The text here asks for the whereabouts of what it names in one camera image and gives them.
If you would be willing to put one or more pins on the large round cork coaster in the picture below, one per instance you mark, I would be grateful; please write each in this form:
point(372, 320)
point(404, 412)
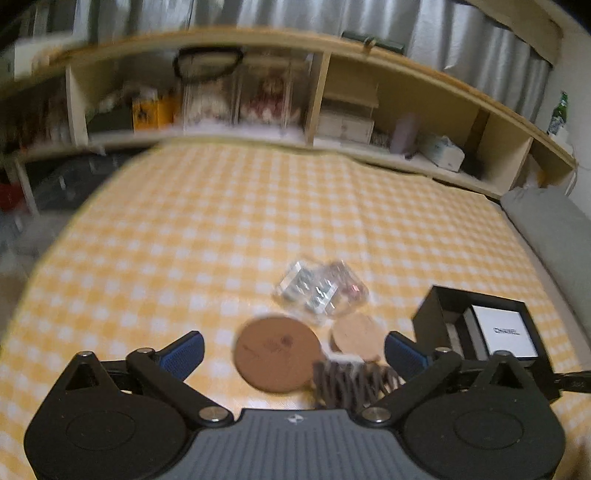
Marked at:
point(277, 353)

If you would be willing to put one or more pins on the black cardboard box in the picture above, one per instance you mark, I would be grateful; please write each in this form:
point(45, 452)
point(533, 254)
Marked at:
point(434, 318)

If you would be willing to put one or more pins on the yellow box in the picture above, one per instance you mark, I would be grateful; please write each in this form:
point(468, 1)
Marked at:
point(150, 113)

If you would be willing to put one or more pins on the brown hair claw clip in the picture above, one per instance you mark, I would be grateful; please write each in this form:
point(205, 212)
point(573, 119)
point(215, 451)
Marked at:
point(351, 381)

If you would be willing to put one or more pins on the clear doll display case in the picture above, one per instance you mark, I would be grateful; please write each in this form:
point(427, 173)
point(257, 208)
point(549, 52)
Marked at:
point(268, 97)
point(205, 101)

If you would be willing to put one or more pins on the white drawer box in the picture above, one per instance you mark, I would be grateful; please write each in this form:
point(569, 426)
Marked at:
point(344, 124)

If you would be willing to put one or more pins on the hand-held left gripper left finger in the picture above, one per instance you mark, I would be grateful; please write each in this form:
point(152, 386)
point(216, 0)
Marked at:
point(184, 354)

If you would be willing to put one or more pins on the yellow checkered blanket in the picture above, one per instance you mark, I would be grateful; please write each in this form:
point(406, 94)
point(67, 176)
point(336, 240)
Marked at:
point(184, 230)

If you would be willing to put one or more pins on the green glass bottle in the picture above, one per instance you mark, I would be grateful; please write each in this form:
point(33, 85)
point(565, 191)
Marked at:
point(558, 115)

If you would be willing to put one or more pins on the silver curtain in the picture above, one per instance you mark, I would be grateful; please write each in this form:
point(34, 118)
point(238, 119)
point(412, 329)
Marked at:
point(461, 37)

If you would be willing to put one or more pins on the white tissue box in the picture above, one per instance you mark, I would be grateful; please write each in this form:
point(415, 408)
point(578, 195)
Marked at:
point(441, 151)

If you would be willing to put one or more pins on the wooden shelf unit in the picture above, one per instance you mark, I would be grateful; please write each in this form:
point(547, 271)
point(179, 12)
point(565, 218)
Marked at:
point(318, 92)

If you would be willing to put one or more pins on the dark flat case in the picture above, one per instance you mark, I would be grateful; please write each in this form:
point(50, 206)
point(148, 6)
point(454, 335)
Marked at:
point(374, 41)

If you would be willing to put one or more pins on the clear plastic box with beads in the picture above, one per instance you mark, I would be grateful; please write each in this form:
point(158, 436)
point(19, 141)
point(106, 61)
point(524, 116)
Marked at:
point(348, 290)

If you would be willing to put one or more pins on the small round cork coaster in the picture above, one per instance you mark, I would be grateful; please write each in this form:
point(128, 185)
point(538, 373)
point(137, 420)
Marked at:
point(355, 337)

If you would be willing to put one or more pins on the grey pillow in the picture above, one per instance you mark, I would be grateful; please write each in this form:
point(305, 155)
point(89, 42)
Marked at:
point(554, 240)

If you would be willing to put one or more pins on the clear plastic packet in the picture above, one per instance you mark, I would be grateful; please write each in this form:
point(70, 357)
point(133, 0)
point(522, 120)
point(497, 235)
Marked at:
point(302, 288)

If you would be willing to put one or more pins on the grey bed sheet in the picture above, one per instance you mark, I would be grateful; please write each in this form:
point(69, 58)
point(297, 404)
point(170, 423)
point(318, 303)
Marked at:
point(570, 332)

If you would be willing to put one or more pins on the purple container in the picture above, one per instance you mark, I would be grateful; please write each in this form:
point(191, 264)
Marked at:
point(405, 134)

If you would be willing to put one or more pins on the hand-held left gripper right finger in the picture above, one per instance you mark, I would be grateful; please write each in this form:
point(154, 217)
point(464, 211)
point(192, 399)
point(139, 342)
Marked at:
point(400, 353)

